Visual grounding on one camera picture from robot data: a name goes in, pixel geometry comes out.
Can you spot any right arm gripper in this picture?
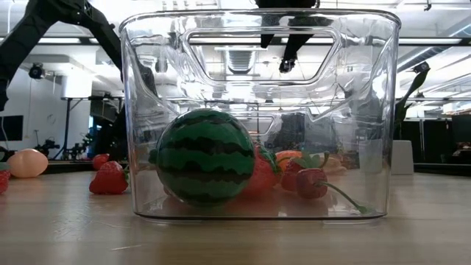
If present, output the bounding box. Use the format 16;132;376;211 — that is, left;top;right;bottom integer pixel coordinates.
254;0;334;63

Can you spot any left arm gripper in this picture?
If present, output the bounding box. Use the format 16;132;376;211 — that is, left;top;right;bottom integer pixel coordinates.
95;104;130;163

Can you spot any red toy tomato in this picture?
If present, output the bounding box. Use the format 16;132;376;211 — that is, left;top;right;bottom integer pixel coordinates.
91;153;111;172

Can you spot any red toy strawberry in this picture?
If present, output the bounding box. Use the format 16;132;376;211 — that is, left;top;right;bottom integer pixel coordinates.
88;160;130;196
238;144;284;197
0;163;10;196
280;150;333;193

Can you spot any toy peach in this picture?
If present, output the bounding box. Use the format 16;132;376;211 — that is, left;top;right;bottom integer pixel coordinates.
7;148;50;180

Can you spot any striped green toy watermelon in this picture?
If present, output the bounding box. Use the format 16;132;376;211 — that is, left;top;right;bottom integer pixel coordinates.
147;107;257;208

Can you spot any toy orange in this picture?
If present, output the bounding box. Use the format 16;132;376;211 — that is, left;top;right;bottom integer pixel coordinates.
275;149;305;172

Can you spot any red toy cherry with stem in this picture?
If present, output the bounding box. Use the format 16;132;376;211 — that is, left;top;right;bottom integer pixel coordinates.
295;167;369;216

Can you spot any clear plastic tupperware container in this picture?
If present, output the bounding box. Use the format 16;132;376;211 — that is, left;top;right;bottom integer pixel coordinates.
118;9;402;224

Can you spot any ceiling air vent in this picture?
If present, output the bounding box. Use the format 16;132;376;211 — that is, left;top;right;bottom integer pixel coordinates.
214;45;270;77

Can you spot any black metal rack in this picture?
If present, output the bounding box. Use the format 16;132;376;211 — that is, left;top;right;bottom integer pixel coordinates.
60;96;124;161

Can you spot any ceiling light strip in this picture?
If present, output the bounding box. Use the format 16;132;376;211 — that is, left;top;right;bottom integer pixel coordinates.
0;35;471;46

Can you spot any artificial plant in white pot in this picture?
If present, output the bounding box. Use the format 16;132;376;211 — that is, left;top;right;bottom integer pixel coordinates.
358;61;431;177

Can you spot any black overhead camera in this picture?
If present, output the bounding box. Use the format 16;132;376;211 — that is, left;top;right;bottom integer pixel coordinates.
277;57;297;75

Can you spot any black ceiling security camera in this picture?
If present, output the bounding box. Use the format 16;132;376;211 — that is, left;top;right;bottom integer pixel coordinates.
28;62;47;80

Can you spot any black wall monitor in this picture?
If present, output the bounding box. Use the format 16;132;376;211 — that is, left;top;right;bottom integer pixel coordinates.
0;114;25;142

